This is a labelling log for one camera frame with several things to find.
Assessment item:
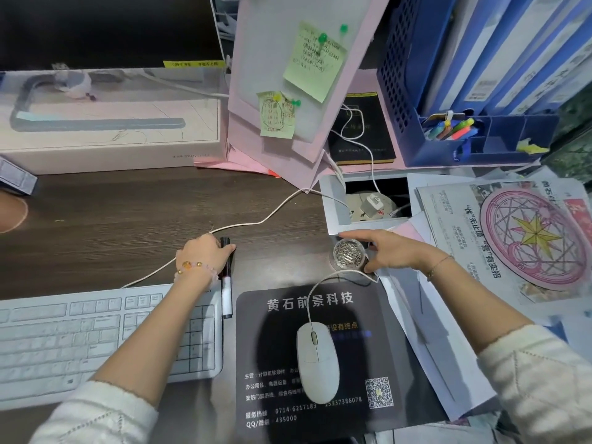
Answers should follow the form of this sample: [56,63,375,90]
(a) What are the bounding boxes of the black book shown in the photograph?
[327,92,397,166]

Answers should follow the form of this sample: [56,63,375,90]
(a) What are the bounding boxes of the small white figurine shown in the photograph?
[52,64,97,101]

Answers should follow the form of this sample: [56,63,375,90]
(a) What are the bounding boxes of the long white charging cable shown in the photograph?
[121,187,352,290]

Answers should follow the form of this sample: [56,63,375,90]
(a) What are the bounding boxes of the bundle of coloured pens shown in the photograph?
[423,111,480,142]

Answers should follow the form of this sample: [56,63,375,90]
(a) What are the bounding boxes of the white charger plug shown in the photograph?
[361,193,385,217]

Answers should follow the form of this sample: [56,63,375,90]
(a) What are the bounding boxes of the white cardboard product box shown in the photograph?
[0,67,230,175]

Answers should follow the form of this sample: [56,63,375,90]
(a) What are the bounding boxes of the small grey box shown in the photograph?
[0,154,39,196]

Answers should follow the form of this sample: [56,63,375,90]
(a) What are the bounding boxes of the blue file binder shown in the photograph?
[527,37,592,117]
[455,0,572,114]
[423,0,514,114]
[490,0,592,116]

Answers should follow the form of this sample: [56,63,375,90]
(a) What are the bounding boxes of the black computer monitor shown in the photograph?
[0,0,225,72]

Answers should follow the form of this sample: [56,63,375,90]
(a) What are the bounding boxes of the pink and white paper board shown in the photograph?
[226,0,394,193]

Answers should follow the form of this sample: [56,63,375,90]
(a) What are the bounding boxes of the thin gold chain bracelet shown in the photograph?
[425,255,456,282]

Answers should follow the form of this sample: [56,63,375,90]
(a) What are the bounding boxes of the dark printed mouse pad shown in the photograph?
[235,277,450,444]

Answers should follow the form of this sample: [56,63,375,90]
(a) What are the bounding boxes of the person's left forearm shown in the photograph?
[30,267,218,444]

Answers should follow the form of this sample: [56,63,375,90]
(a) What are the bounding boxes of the white paper sheets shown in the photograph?
[378,212,499,422]

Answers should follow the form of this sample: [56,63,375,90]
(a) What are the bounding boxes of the round pink star mat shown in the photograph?
[479,187,592,292]

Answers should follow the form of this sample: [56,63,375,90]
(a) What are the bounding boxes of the white computer keyboard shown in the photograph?
[0,284,224,412]

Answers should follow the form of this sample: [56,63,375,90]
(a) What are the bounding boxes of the white plug cable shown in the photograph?
[340,104,383,199]

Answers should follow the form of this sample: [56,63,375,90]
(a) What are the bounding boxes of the printed newspaper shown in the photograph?
[416,180,592,316]

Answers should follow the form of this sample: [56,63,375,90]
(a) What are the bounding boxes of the person's right forearm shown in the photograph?
[423,255,592,444]

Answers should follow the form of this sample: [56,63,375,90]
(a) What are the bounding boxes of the clear round plastic container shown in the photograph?
[329,238,372,274]

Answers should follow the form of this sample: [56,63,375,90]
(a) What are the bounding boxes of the yellow crumpled note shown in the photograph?
[515,138,551,156]

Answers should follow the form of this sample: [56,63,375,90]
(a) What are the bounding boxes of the pile of silver paper clips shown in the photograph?
[334,240,366,269]

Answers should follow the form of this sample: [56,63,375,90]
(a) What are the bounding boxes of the white power strip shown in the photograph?
[346,191,399,223]

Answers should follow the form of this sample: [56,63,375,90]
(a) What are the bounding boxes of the grey desk cable box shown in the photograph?
[319,173,415,236]

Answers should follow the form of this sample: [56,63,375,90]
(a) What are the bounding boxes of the white mouse cable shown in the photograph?
[306,269,381,325]

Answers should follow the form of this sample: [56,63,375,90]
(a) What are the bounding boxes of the person's right hand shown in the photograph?
[339,229,434,275]

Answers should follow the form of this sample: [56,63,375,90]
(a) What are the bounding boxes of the yellow label strip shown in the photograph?
[163,60,226,69]

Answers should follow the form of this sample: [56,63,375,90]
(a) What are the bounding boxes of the pink round object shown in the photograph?
[0,194,29,235]

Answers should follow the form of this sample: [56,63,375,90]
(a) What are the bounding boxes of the white computer mouse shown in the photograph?
[296,322,341,405]

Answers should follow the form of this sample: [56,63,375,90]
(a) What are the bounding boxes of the black and white marker pen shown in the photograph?
[219,236,235,319]

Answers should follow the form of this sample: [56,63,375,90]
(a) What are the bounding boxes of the beaded wrist bracelet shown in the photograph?
[173,260,219,285]

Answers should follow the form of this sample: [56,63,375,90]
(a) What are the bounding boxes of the pink paper sheet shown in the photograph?
[194,69,410,179]

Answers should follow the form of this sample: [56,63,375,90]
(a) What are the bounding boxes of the small green sticky note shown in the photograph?
[257,91,297,139]

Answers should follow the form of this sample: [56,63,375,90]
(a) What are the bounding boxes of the person's left hand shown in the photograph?
[175,233,237,279]

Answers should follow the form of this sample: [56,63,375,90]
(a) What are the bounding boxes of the large green sticky note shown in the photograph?
[283,21,348,104]

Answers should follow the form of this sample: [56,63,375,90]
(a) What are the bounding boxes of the blue plastic file rack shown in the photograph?
[377,0,561,168]

